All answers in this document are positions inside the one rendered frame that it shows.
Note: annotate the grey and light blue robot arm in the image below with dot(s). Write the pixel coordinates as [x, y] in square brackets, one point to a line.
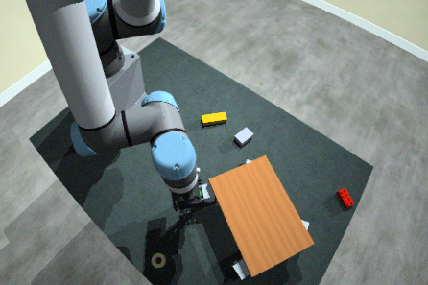
[65, 31]

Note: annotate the wooden dolly with black caster wheels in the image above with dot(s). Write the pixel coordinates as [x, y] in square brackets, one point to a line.
[262, 219]

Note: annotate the red toy building brick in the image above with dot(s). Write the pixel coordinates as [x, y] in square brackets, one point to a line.
[345, 198]

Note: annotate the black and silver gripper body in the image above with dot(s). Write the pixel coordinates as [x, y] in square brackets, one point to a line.
[183, 199]

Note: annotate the yellow rectangular block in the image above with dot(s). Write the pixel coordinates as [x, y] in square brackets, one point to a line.
[215, 118]

